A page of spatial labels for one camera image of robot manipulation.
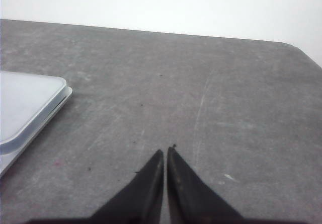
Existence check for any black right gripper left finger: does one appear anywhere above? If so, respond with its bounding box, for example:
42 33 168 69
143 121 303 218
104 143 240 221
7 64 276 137
92 150 164 223

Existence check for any silver digital kitchen scale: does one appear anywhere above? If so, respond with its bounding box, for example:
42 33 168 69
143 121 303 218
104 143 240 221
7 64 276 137
1 70 72 175

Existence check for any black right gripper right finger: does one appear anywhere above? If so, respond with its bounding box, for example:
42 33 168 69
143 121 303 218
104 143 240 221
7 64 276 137
167 147 243 223

